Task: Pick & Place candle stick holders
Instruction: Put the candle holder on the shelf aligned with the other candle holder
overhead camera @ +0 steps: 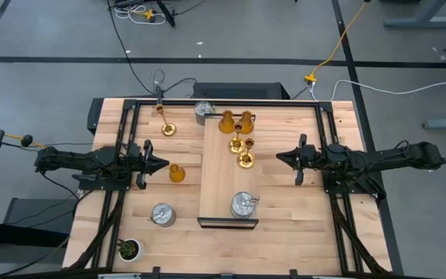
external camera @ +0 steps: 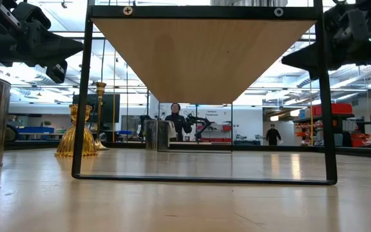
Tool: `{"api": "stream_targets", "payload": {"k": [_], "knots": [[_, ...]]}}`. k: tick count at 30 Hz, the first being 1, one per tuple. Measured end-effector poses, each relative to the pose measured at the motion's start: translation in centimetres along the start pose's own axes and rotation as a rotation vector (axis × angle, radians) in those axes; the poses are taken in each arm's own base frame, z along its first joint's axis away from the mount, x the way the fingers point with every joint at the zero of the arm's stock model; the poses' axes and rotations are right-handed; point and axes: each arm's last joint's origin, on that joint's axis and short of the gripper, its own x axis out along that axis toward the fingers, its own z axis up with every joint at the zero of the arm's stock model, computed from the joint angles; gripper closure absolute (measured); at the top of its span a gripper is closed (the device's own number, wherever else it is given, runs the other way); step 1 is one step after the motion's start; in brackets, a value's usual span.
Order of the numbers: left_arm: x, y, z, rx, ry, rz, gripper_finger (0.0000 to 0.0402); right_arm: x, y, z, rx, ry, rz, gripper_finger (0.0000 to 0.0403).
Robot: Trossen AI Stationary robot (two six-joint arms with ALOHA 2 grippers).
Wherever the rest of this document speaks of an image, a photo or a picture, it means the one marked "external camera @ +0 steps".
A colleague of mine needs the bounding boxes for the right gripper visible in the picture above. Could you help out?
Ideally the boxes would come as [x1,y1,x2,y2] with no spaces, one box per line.
[281,0,371,81]

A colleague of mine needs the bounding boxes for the brass candlestick holder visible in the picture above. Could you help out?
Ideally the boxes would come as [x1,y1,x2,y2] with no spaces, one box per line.
[94,81,109,151]

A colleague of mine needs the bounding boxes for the amber ribbed glass candle holder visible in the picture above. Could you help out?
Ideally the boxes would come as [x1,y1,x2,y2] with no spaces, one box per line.
[55,103,99,158]

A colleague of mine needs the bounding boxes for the black storage rack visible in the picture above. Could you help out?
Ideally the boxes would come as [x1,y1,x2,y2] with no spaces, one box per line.
[293,112,356,148]

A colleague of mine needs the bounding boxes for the blue bench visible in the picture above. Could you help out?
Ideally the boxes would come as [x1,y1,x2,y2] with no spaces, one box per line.
[16,126,55,135]

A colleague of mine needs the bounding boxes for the person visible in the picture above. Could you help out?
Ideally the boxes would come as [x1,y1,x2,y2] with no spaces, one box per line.
[164,102,193,142]
[265,123,282,146]

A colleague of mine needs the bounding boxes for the red crate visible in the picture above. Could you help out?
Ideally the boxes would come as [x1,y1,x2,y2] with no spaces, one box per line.
[351,132,371,148]

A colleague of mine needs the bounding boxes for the red parts bins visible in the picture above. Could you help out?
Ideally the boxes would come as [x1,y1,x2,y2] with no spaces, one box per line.
[197,124,233,142]

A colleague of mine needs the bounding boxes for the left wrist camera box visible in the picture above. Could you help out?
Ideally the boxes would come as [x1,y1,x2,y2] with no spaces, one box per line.
[11,2,52,30]

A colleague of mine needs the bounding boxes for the black wall monitor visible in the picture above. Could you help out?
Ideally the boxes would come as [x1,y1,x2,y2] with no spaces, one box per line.
[72,93,121,124]

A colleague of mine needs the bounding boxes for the black aluminium table frame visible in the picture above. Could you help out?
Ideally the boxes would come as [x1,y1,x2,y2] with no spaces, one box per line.
[4,140,371,159]

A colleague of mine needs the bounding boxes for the wooden shelf riser black frame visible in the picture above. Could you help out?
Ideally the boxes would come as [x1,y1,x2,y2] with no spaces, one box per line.
[71,0,338,186]

